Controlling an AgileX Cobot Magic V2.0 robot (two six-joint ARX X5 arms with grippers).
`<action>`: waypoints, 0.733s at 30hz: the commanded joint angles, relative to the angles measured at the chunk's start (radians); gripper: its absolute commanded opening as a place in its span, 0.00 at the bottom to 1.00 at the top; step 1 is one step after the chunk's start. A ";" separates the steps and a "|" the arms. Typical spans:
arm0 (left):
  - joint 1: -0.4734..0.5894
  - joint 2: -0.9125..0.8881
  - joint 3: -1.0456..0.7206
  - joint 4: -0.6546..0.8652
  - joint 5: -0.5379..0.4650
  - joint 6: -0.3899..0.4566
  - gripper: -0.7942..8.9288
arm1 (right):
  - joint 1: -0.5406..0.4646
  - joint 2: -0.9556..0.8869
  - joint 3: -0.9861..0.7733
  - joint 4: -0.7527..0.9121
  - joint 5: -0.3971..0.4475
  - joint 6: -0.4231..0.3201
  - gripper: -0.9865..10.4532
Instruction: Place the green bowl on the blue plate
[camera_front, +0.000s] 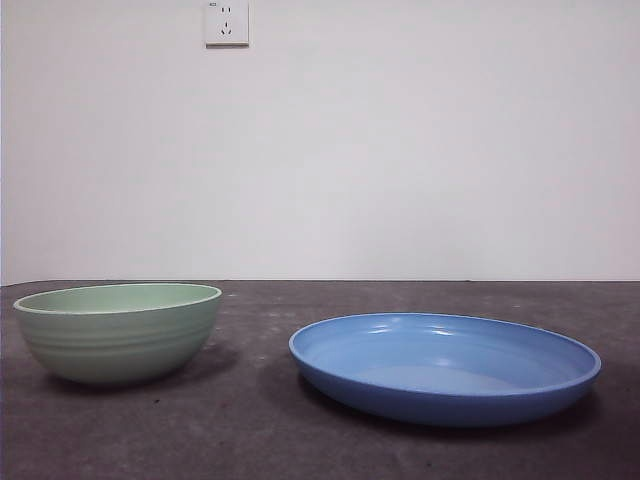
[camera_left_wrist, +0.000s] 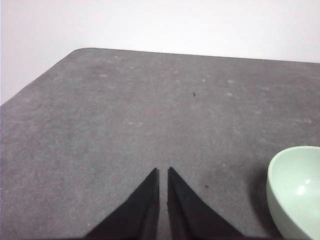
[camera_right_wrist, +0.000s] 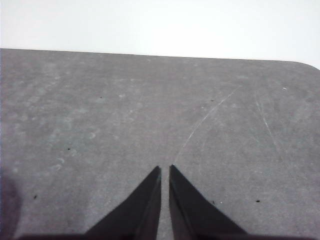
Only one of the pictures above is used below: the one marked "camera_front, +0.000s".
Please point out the blue round plate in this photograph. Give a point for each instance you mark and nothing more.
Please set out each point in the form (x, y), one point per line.
(440, 400)

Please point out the green ribbed bowl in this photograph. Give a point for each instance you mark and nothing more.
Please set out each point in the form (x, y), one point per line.
(115, 345)

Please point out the white wall socket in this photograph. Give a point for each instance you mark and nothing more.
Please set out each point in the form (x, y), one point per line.
(227, 25)

